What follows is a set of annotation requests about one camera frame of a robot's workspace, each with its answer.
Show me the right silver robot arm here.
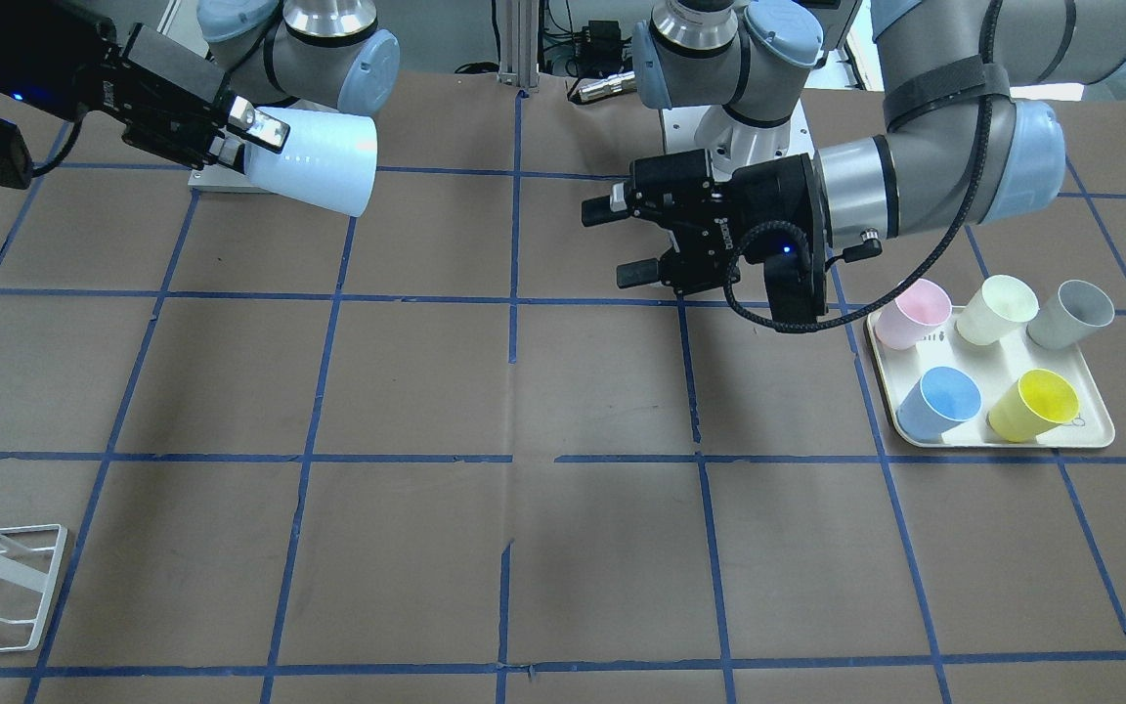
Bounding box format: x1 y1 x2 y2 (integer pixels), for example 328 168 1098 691
0 1 401 189

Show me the pink ikea cup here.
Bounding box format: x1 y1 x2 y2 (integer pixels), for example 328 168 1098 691
873 278 953 349

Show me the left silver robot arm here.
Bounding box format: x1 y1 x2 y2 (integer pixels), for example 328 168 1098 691
582 1 1126 303

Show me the cream serving tray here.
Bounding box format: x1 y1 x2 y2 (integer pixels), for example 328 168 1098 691
864 308 1116 451

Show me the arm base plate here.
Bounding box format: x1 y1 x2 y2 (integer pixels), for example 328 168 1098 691
660 104 816 182

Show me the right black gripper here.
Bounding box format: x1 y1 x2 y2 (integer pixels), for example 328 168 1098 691
93 23 291 173

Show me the light blue ikea cup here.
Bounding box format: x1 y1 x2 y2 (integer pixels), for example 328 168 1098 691
244 107 378 217

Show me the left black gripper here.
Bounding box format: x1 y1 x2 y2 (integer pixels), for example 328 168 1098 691
581 151 826 295

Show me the grey ikea cup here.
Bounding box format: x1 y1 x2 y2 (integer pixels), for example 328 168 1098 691
1026 280 1114 349

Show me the yellow ikea cup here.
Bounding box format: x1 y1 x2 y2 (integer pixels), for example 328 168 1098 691
986 369 1081 444

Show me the cream ikea cup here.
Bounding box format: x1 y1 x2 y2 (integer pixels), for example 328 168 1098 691
955 275 1038 346

